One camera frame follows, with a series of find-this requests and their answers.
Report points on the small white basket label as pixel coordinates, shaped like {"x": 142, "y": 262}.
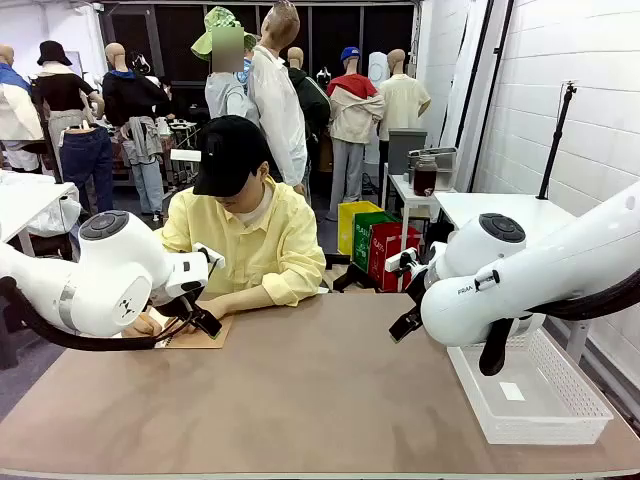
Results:
{"x": 512, "y": 391}

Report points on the tall mannequin in white shirt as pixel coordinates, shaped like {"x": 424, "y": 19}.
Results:
{"x": 275, "y": 100}

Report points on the brown spiral notebook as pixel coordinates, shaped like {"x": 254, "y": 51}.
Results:
{"x": 200, "y": 340}

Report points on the white perforated plastic basket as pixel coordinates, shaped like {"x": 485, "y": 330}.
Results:
{"x": 550, "y": 425}

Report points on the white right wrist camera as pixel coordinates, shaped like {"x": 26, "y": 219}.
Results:
{"x": 400, "y": 260}

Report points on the red recycling bin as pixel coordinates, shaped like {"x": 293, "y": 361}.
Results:
{"x": 377, "y": 280}

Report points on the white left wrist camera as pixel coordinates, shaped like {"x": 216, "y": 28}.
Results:
{"x": 207, "y": 254}

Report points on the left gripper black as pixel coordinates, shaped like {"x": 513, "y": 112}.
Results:
{"x": 180, "y": 307}

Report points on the mannequin in black top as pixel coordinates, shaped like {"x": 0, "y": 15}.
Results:
{"x": 65, "y": 90}

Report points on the white cap-mounted camera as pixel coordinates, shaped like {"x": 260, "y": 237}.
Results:
{"x": 185, "y": 155}

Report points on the white desk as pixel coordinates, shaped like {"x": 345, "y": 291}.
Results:
{"x": 30, "y": 195}

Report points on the mannequin in black hoodie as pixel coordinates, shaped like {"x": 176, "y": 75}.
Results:
{"x": 130, "y": 95}

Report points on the black bucket hat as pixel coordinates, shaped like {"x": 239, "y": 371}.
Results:
{"x": 52, "y": 52}

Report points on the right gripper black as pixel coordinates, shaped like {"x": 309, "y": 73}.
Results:
{"x": 419, "y": 295}

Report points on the person in yellow shirt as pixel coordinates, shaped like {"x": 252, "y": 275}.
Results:
{"x": 260, "y": 240}

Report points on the white plastic bag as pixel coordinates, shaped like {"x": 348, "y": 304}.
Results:
{"x": 55, "y": 217}

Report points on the mannequin in red beige jacket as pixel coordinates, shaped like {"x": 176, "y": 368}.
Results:
{"x": 352, "y": 115}

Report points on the mannequin in cream shirt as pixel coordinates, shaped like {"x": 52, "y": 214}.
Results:
{"x": 402, "y": 100}

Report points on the white dress form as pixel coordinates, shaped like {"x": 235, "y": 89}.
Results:
{"x": 378, "y": 70}

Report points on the yellow recycling bin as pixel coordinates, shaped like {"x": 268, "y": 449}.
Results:
{"x": 347, "y": 225}

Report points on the person's left forearm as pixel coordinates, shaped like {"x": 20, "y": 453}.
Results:
{"x": 250, "y": 297}

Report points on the person's right hand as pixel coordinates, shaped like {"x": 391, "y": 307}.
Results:
{"x": 142, "y": 327}

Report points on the black baseball cap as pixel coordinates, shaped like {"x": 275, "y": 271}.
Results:
{"x": 230, "y": 150}

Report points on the green recycling bin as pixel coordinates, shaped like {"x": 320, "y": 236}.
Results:
{"x": 365, "y": 240}

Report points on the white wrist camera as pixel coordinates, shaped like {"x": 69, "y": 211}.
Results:
{"x": 207, "y": 254}
{"x": 400, "y": 260}

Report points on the mannequin in blue cream jacket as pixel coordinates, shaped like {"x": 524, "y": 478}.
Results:
{"x": 15, "y": 110}

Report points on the person's left hand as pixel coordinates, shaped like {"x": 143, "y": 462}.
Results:
{"x": 222, "y": 309}

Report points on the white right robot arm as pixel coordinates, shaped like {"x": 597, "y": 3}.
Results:
{"x": 550, "y": 265}

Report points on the mannequin in grey shirt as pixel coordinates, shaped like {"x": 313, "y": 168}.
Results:
{"x": 225, "y": 97}

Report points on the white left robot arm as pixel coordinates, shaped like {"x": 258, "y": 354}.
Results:
{"x": 100, "y": 280}

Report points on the green checked sun hat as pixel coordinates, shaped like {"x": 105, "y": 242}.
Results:
{"x": 220, "y": 20}

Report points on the white hanging sheet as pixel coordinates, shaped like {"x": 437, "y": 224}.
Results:
{"x": 462, "y": 60}

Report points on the blue cap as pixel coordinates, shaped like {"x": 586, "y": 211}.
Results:
{"x": 350, "y": 53}

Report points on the black wall pole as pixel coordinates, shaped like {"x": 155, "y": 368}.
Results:
{"x": 502, "y": 50}
{"x": 479, "y": 50}

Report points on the black floor stand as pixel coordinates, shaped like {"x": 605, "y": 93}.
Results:
{"x": 356, "y": 277}

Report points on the small white side table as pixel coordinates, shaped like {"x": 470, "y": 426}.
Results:
{"x": 400, "y": 187}

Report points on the black tripod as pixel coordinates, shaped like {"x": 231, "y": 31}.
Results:
{"x": 555, "y": 145}

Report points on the grey tray stack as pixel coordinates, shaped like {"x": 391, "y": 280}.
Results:
{"x": 442, "y": 155}

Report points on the mannequin in dark green jacket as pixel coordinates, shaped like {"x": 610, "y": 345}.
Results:
{"x": 312, "y": 100}

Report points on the grey cabinet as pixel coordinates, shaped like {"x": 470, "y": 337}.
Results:
{"x": 405, "y": 150}

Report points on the dark liquid glass jar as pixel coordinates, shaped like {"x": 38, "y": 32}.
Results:
{"x": 425, "y": 177}

